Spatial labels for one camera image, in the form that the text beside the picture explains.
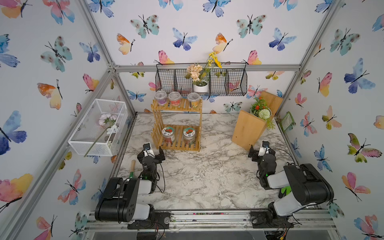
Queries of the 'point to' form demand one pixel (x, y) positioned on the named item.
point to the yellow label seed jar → (194, 100)
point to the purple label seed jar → (161, 96)
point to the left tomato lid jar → (168, 134)
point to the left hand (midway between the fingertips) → (153, 147)
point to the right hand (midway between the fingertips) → (262, 145)
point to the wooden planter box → (248, 129)
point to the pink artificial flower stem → (107, 118)
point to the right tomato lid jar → (189, 135)
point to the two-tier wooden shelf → (176, 137)
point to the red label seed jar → (175, 97)
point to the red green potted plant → (259, 109)
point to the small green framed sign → (287, 121)
